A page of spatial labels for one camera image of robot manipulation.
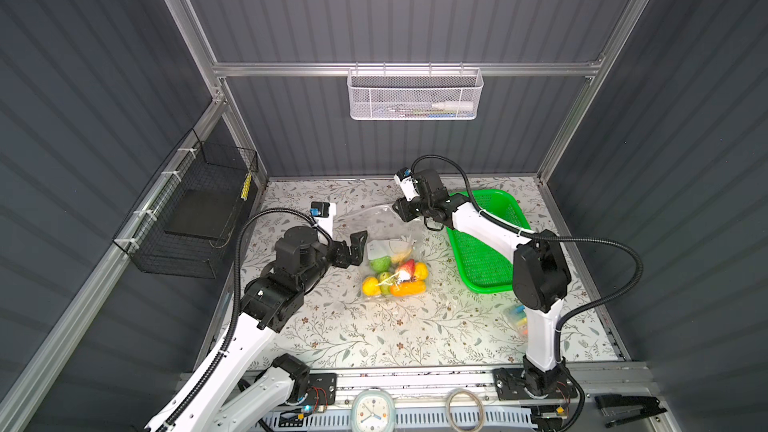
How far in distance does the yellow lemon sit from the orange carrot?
0.04 m

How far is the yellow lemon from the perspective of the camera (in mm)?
863

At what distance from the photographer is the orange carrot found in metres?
0.85
